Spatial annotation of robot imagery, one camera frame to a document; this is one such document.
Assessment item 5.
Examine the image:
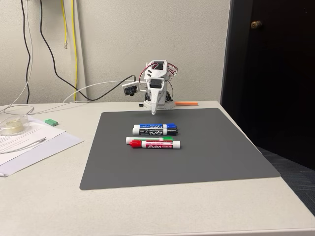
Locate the white cable with metal plug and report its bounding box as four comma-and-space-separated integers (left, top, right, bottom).
0, 137, 47, 154

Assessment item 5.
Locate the dark door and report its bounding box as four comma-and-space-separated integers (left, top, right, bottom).
220, 0, 315, 171

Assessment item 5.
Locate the black Expo marker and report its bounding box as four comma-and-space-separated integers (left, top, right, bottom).
132, 127, 179, 136

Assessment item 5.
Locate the thin black cable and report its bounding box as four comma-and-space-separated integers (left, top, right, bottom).
21, 0, 33, 104

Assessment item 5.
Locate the blue Expo marker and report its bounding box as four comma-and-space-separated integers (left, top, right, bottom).
133, 123, 177, 130

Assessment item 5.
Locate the thick black cable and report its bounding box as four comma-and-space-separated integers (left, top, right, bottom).
39, 0, 136, 102

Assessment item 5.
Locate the short yellow cable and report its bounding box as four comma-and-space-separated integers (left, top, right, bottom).
61, 0, 68, 49

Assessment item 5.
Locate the long yellow cable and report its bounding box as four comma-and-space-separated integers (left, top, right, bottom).
71, 0, 78, 102

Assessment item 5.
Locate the green Expo marker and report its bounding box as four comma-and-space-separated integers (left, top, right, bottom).
126, 136, 174, 145

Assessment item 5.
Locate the red Expo marker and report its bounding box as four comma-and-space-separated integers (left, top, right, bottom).
129, 139, 183, 150

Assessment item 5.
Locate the black camera on white mount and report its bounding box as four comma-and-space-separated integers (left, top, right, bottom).
122, 82, 145, 97

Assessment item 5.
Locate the thin white looped cable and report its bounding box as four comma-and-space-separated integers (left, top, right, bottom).
0, 0, 34, 117

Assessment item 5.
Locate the white paper stack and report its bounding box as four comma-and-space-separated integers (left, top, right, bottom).
0, 132, 85, 177

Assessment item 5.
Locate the white cable to robot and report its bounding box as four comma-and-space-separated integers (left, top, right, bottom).
31, 80, 138, 115

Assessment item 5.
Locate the grey rectangular mat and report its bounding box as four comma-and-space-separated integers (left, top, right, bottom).
79, 107, 282, 191

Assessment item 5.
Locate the printed white paper sheet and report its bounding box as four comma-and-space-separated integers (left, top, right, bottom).
0, 115, 67, 155

